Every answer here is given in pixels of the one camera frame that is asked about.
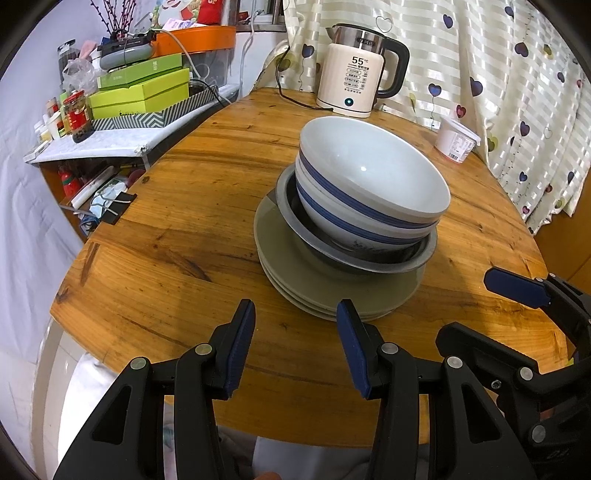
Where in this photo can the dark green flat box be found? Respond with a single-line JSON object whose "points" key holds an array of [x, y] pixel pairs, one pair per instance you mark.
{"points": [[138, 71]]}

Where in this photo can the stainless steel bowl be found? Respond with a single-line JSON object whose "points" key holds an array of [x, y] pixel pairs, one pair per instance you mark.
{"points": [[378, 269]]}

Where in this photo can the cream electric kettle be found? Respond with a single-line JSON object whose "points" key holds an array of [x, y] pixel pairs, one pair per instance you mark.
{"points": [[351, 74]]}

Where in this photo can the wooden cabinet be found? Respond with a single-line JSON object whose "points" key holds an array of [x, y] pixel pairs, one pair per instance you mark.
{"points": [[565, 249]]}

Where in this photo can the white plastic tub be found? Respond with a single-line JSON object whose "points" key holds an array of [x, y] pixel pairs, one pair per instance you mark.
{"points": [[457, 138]]}

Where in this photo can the colourful printed carton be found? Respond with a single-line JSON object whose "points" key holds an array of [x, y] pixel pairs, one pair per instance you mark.
{"points": [[175, 14]]}

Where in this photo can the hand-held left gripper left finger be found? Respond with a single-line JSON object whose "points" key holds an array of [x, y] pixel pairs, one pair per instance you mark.
{"points": [[240, 355]]}

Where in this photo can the red lidded jar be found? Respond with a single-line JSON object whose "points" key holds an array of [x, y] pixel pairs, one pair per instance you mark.
{"points": [[77, 115]]}

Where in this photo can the grey pouch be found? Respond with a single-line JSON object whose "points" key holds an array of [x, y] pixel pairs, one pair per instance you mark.
{"points": [[127, 53]]}

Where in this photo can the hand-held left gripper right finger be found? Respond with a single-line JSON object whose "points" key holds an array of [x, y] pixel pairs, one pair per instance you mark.
{"points": [[353, 355]]}

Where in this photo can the lime green flat box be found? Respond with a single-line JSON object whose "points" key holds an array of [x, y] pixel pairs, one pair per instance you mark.
{"points": [[138, 94]]}

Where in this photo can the black binder clip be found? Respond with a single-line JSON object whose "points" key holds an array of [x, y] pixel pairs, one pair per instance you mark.
{"points": [[121, 205]]}

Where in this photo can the white shelf board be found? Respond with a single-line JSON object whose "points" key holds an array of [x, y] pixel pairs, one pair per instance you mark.
{"points": [[92, 145]]}

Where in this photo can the red package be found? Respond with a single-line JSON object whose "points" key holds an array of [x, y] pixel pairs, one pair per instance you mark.
{"points": [[210, 11]]}

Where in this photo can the zigzag patterned box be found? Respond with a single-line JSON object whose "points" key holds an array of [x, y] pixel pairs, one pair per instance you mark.
{"points": [[152, 117]]}

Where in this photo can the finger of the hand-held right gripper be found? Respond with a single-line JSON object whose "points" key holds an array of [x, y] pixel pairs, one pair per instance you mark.
{"points": [[489, 350], [512, 286]]}

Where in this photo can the orange lidded clear container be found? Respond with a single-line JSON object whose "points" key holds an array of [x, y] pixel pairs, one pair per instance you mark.
{"points": [[187, 50]]}

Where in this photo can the white bowl with blue stripe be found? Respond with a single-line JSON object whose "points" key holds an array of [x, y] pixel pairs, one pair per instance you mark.
{"points": [[341, 233], [369, 175]]}

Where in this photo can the clear plastic bag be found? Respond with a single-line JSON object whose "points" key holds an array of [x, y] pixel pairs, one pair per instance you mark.
{"points": [[78, 76]]}

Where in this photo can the orange lidded storage box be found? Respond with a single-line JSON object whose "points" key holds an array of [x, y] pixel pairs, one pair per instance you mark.
{"points": [[203, 50]]}

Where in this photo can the white paper roll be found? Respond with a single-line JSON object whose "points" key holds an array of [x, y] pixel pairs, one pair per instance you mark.
{"points": [[92, 184]]}

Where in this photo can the heart print curtain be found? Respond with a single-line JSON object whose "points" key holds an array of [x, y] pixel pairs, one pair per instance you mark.
{"points": [[485, 55]]}

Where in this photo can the purple budded branches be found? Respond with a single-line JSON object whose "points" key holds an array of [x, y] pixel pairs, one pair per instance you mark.
{"points": [[115, 16]]}

